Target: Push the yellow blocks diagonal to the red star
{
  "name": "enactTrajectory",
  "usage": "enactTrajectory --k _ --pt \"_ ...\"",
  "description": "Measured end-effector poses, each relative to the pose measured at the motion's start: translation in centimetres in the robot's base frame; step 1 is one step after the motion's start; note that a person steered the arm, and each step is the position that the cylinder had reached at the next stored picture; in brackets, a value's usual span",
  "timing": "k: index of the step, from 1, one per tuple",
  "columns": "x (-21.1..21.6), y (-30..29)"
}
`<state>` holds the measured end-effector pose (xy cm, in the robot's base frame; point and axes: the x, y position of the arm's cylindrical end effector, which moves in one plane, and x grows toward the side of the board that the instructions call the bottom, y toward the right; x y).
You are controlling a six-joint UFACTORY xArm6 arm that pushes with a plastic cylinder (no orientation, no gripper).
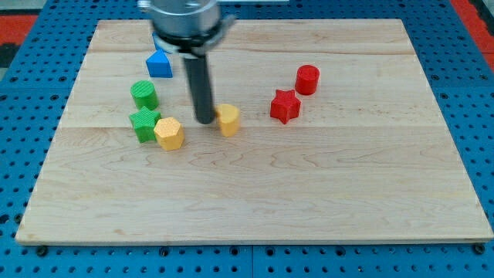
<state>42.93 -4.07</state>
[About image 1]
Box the red cylinder block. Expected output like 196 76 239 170
295 65 320 96

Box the wooden board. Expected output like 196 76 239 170
15 19 493 246

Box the green cylinder block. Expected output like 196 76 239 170
130 80 159 110

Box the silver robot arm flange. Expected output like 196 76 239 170
137 0 236 59

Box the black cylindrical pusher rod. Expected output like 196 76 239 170
184 56 215 124

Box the green star block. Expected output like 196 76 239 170
129 107 161 143

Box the red star block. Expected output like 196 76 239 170
270 90 301 124

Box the yellow hexagon block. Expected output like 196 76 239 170
154 117 184 151

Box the blue triangle block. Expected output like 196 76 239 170
146 49 173 78

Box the yellow rounded block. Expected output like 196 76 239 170
215 103 240 137

